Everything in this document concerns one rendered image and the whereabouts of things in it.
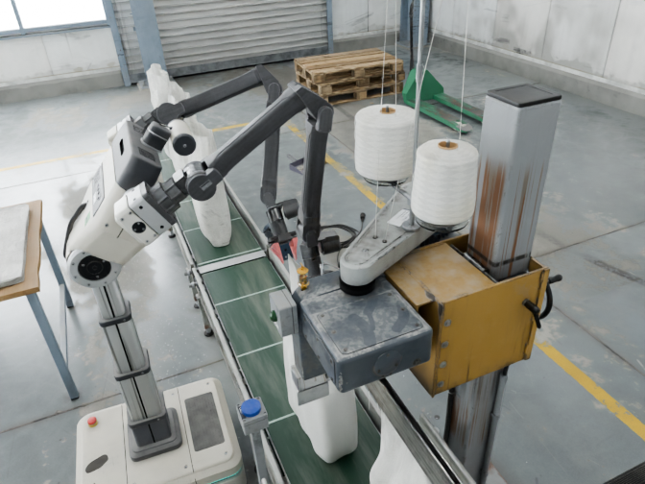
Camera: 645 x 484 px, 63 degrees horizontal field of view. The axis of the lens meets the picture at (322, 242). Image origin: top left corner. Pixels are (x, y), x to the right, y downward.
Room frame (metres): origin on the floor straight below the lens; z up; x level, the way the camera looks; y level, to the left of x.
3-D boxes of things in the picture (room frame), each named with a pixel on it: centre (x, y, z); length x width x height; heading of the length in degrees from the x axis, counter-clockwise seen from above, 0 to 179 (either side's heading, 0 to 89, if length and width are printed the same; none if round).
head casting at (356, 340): (0.97, -0.07, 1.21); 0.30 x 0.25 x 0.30; 22
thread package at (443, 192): (1.06, -0.28, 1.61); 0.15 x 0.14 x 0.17; 22
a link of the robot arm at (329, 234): (1.43, 0.01, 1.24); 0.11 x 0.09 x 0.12; 109
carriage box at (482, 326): (1.13, -0.38, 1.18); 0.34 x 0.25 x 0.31; 112
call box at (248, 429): (1.10, 0.24, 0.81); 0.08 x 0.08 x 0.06; 22
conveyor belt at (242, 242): (3.65, 0.96, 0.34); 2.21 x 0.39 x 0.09; 22
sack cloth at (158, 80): (4.30, 1.23, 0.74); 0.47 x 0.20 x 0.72; 24
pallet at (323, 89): (7.09, -0.47, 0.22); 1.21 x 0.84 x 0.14; 112
